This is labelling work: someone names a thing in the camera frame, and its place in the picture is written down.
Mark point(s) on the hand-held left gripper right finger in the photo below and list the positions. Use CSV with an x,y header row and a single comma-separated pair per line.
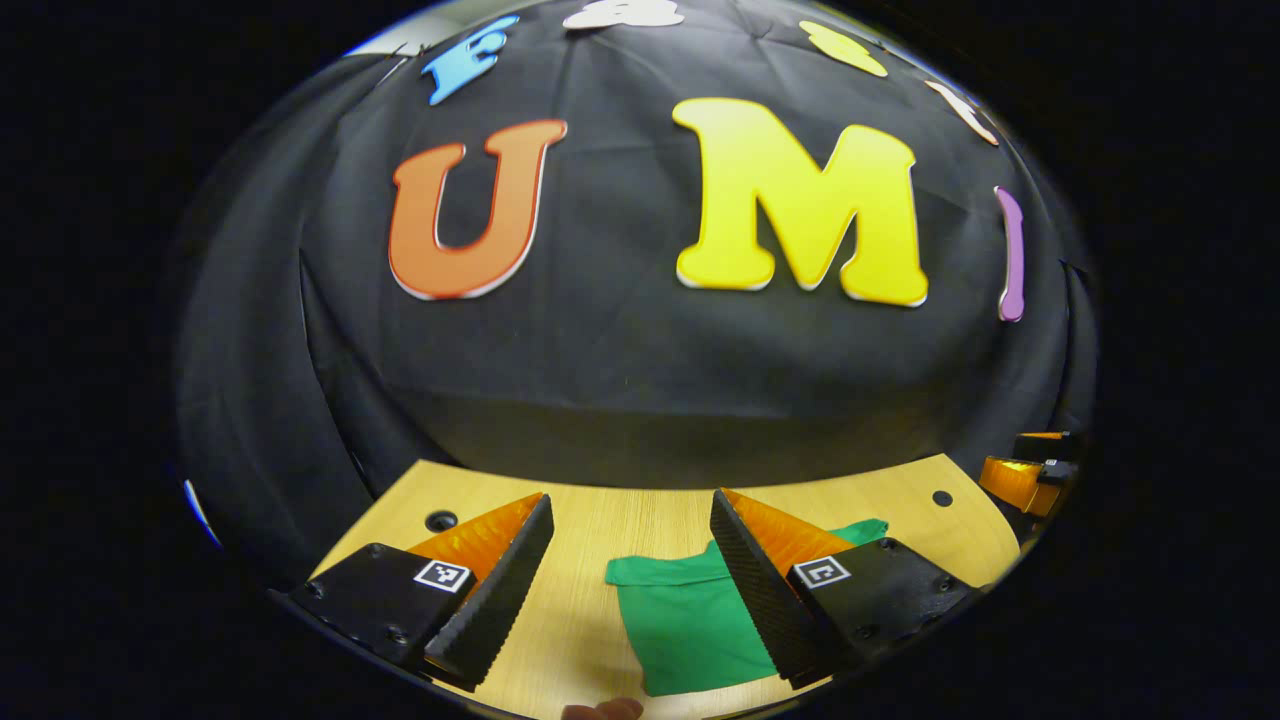
x,y
760,600

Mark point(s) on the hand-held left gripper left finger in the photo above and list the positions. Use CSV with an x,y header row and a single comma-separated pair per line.
x,y
500,600

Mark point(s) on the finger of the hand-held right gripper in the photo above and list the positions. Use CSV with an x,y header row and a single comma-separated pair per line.
x,y
1048,446
1010,482

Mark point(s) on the green T-shirt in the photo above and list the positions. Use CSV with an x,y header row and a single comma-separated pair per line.
x,y
680,620

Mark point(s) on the black backdrop cloth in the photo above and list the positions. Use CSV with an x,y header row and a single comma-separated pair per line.
x,y
620,350

